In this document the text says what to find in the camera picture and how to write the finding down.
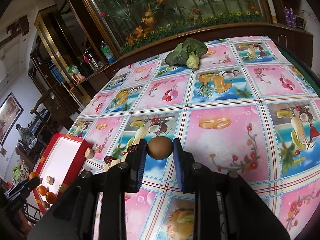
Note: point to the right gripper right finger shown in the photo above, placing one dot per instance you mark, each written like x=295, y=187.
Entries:
x=226, y=207

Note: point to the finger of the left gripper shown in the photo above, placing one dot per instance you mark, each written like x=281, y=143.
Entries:
x=23, y=188

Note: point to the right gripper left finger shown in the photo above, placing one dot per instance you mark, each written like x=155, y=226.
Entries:
x=73, y=214

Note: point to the orange tangerine with stem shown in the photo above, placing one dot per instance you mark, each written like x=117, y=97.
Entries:
x=50, y=198

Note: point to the beige wafer block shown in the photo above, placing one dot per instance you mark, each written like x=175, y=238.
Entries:
x=50, y=180

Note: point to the small tangerine on table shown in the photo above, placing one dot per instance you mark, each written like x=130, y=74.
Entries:
x=33, y=175

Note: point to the seated person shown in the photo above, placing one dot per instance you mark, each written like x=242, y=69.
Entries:
x=27, y=136

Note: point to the red box white inside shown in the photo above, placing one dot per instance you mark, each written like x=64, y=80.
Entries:
x=62, y=160

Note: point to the dark red jujube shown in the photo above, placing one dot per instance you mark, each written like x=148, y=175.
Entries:
x=108, y=159

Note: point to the framed horse painting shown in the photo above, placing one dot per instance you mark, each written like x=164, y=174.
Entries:
x=11, y=110

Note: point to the dark wooden chair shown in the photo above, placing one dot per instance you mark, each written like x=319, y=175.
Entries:
x=58, y=110

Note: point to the colourful fruit print tablecloth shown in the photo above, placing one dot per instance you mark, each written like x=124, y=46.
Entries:
x=250, y=108

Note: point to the black thermos flask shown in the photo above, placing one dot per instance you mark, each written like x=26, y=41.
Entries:
x=90, y=59

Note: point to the green leafy vegetable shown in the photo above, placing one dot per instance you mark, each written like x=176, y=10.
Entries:
x=187, y=53

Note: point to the green plastic bottle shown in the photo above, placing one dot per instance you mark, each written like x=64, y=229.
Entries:
x=107, y=52

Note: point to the purple bottles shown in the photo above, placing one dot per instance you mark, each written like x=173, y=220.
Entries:
x=290, y=17

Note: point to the flower mural panel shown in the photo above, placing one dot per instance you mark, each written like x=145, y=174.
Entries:
x=136, y=23

